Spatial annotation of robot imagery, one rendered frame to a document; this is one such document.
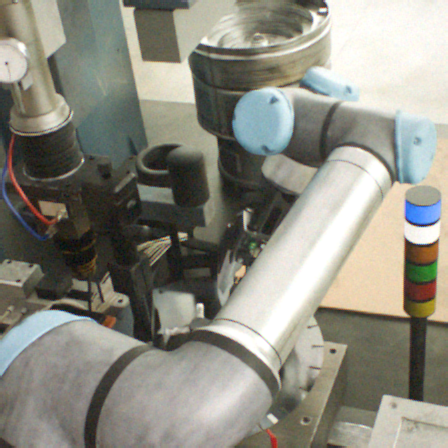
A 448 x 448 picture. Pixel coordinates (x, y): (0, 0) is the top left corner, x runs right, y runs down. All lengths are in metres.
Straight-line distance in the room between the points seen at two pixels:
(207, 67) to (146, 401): 1.06
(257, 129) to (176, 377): 0.34
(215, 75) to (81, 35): 0.52
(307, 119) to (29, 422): 0.44
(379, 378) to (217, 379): 0.72
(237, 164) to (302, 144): 0.86
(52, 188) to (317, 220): 0.36
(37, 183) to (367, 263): 0.76
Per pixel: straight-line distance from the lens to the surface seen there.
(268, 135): 0.93
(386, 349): 1.44
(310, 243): 0.79
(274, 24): 1.84
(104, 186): 0.98
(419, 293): 1.15
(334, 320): 1.49
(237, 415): 0.71
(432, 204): 1.06
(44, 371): 0.75
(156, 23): 1.28
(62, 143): 1.03
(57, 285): 1.46
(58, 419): 0.75
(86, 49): 1.20
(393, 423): 1.14
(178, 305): 1.25
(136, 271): 1.06
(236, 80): 1.64
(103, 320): 1.22
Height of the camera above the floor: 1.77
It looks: 37 degrees down
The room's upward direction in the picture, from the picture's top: 9 degrees counter-clockwise
